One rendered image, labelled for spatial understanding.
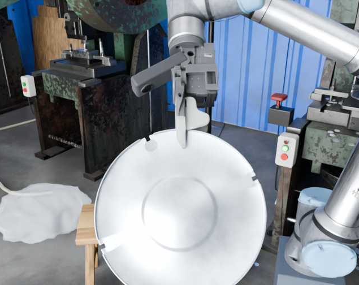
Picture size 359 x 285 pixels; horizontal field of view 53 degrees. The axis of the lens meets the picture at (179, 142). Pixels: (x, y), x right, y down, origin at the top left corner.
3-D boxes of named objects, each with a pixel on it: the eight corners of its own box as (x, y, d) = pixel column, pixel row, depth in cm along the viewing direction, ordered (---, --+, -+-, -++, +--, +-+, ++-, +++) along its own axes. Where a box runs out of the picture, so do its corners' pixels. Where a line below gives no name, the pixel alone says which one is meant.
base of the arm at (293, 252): (340, 281, 100) (346, 253, 96) (283, 271, 104) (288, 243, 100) (334, 246, 113) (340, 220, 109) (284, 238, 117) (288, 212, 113)
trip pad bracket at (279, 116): (285, 151, 160) (291, 109, 152) (264, 146, 165) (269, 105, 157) (289, 146, 165) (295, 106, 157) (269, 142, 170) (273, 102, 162)
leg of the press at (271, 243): (279, 256, 174) (306, 70, 138) (256, 247, 180) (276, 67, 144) (325, 177, 245) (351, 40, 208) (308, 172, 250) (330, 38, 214)
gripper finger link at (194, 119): (212, 141, 61) (208, 93, 64) (177, 142, 60) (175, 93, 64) (210, 148, 63) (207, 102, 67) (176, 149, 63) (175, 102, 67)
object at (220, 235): (297, 258, 59) (298, 258, 58) (132, 334, 57) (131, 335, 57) (220, 104, 66) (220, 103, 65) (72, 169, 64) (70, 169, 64)
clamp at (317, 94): (346, 104, 162) (350, 82, 157) (308, 99, 170) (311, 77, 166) (349, 101, 166) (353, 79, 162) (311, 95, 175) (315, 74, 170)
